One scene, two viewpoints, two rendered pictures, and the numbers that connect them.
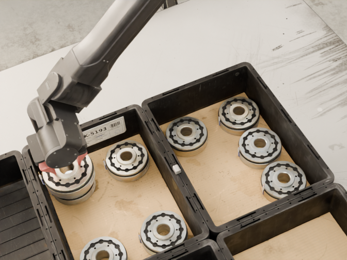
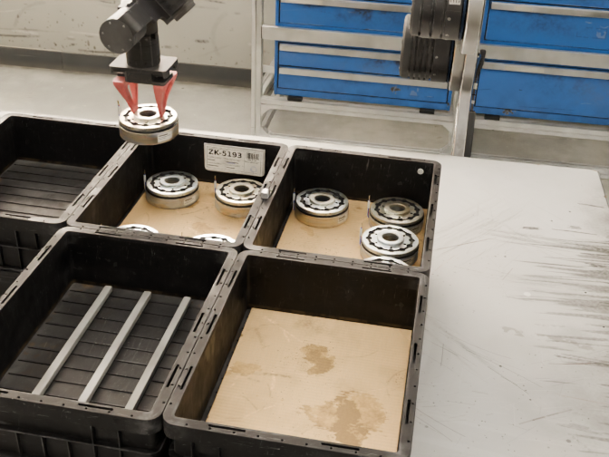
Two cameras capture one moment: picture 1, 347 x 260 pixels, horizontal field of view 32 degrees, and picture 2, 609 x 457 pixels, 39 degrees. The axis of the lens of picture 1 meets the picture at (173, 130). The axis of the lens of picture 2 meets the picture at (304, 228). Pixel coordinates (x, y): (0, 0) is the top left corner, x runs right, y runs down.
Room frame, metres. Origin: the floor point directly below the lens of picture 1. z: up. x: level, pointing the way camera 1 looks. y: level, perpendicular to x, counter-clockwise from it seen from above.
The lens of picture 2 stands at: (-0.39, -0.70, 1.65)
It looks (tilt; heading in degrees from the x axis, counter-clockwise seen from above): 31 degrees down; 29
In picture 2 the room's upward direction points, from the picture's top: 2 degrees clockwise
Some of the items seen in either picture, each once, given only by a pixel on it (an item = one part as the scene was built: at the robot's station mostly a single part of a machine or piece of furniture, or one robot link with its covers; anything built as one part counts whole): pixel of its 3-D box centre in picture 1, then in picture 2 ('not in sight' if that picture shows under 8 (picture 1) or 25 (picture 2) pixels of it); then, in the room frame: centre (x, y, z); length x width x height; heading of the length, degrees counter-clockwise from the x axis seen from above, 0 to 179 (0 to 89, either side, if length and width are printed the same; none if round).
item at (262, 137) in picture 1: (259, 143); (390, 238); (0.83, -0.20, 0.86); 0.05 x 0.05 x 0.01
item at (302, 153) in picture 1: (232, 153); (349, 230); (0.80, -0.13, 0.87); 0.40 x 0.30 x 0.11; 20
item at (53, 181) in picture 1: (67, 169); (148, 117); (0.69, 0.22, 1.04); 0.10 x 0.10 x 0.01
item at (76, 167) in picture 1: (66, 167); (148, 114); (0.69, 0.22, 1.05); 0.05 x 0.05 x 0.01
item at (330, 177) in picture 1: (232, 141); (351, 206); (0.80, -0.13, 0.92); 0.40 x 0.30 x 0.02; 20
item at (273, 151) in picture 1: (259, 144); (390, 240); (0.83, -0.20, 0.86); 0.10 x 0.10 x 0.01
